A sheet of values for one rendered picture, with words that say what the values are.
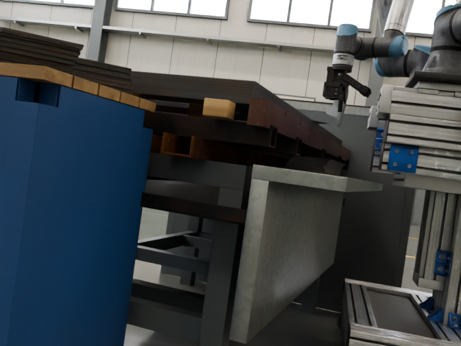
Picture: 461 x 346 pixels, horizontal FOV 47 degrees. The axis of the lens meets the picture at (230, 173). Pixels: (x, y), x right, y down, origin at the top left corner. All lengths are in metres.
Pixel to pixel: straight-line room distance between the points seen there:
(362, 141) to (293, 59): 8.62
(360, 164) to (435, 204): 0.81
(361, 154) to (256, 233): 1.68
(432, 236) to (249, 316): 1.03
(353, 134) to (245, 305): 1.74
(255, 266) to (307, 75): 10.17
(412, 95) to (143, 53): 10.53
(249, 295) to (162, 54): 10.91
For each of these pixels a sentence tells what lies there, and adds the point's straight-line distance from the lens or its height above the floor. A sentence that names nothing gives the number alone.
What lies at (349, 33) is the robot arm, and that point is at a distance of 1.98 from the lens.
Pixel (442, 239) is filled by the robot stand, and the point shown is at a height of 0.51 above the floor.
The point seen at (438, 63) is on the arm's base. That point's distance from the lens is 1.82.
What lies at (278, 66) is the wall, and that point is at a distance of 11.31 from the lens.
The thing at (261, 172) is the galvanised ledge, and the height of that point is 0.66.
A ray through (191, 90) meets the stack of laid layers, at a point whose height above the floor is 0.83.
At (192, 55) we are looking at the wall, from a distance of 11.71.
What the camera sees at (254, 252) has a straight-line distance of 1.13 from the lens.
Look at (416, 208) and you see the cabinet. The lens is 10.52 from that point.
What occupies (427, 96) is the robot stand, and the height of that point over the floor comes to 0.97.
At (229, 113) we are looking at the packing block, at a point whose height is 0.79.
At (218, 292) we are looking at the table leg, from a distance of 1.30.
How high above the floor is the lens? 0.67
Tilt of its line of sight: 1 degrees down
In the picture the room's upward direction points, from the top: 8 degrees clockwise
